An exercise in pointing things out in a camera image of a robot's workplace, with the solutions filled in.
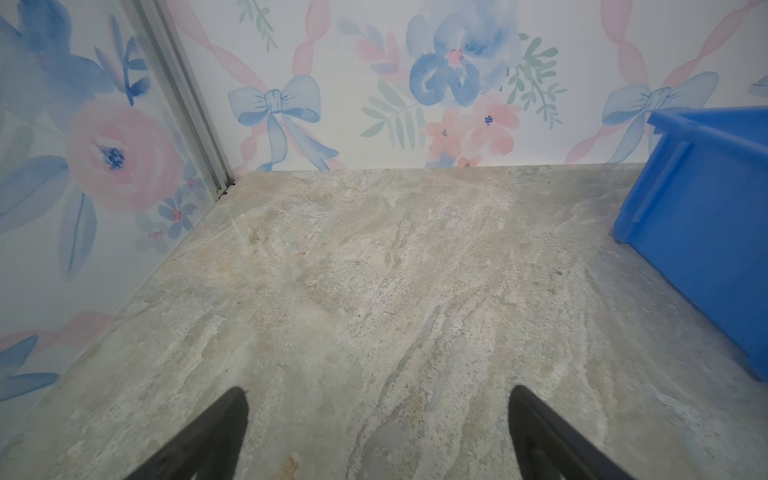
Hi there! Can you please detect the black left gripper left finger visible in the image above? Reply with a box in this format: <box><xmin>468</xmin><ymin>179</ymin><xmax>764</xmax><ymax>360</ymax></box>
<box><xmin>127</xmin><ymin>387</ymin><xmax>249</xmax><ymax>480</ymax></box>

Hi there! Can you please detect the blue plastic bin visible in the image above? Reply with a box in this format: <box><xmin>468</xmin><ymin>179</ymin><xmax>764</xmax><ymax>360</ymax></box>
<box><xmin>613</xmin><ymin>106</ymin><xmax>767</xmax><ymax>380</ymax></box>

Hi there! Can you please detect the aluminium corner post left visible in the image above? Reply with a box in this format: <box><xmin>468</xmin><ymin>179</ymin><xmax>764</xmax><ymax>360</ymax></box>
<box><xmin>121</xmin><ymin>0</ymin><xmax>235</xmax><ymax>199</ymax></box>

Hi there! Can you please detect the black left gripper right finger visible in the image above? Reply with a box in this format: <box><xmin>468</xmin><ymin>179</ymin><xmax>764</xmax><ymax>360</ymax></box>
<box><xmin>508</xmin><ymin>385</ymin><xmax>632</xmax><ymax>480</ymax></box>

